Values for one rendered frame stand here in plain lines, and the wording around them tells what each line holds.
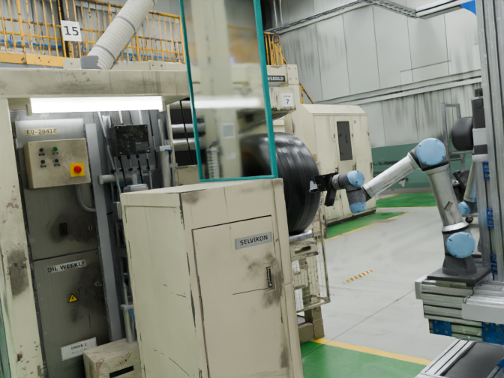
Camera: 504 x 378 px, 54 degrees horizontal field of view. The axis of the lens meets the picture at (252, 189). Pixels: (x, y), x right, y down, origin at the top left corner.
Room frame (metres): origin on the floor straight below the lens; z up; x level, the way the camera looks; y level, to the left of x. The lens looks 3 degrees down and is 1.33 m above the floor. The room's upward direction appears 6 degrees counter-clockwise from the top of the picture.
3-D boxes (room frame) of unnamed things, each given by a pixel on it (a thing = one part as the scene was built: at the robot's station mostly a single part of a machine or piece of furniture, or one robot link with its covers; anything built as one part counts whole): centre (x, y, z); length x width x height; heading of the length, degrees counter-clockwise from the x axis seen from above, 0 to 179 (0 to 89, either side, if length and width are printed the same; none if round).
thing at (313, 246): (2.63, -0.16, 0.84); 0.36 x 0.09 x 0.06; 124
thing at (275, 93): (3.06, -0.02, 1.71); 0.61 x 0.25 x 0.15; 124
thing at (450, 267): (2.27, -0.93, 0.77); 0.15 x 0.15 x 0.10
